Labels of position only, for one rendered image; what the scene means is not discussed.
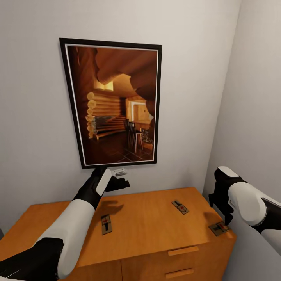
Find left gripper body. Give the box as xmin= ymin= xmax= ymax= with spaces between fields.
xmin=105 ymin=178 xmax=126 ymax=192

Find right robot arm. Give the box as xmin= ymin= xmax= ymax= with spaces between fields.
xmin=208 ymin=166 xmax=281 ymax=256

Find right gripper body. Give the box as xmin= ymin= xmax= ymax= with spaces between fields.
xmin=208 ymin=191 xmax=234 ymax=214

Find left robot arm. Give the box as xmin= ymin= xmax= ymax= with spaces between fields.
xmin=0 ymin=166 xmax=130 ymax=281

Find mousetrap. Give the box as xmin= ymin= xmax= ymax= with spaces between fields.
xmin=101 ymin=214 xmax=112 ymax=235
xmin=209 ymin=221 xmax=231 ymax=236
xmin=171 ymin=199 xmax=189 ymax=215

